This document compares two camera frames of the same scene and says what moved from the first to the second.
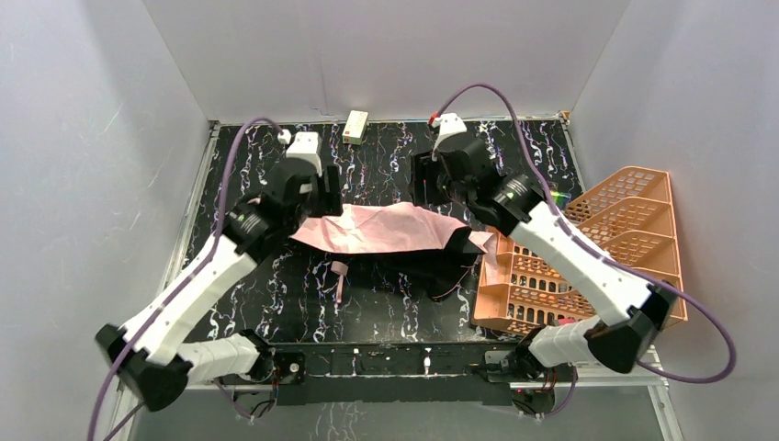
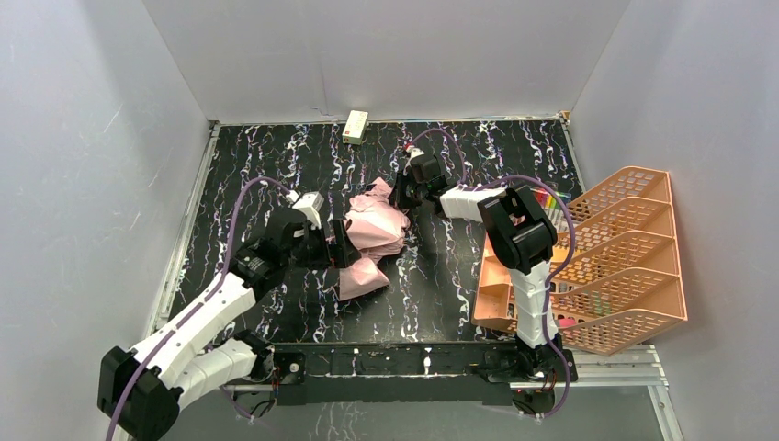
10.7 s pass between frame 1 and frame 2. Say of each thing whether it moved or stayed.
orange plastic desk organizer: stayed
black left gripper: moved
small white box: stayed
